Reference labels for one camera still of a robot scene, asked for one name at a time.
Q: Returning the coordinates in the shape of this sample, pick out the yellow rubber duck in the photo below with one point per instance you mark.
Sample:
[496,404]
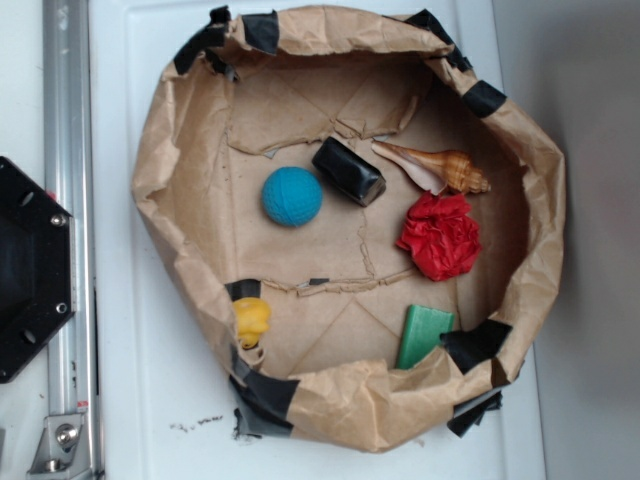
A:
[252,317]

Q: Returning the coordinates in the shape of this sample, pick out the brown paper bag bin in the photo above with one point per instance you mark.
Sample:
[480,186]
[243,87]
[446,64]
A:
[249,95]

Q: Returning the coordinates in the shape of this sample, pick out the orange spiral seashell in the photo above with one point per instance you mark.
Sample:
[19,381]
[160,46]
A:
[436,171]

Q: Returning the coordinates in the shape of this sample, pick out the metal corner bracket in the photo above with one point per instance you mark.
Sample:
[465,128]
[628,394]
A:
[63,449]

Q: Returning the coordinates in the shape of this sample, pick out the red crumpled paper ball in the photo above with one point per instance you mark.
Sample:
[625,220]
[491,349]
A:
[440,237]

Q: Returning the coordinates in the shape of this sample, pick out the blue dimpled ball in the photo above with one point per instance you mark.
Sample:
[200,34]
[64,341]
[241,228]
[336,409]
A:
[291,196]

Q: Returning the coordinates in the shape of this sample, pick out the green rectangular block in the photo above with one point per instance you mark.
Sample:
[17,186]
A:
[423,327]

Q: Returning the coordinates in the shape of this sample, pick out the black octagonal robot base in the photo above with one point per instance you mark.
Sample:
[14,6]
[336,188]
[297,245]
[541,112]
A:
[36,269]

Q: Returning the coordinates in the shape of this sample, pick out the black wrapped box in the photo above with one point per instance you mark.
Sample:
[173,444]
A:
[348,172]

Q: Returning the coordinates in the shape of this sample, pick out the aluminium profile rail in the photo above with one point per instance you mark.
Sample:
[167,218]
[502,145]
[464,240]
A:
[73,374]

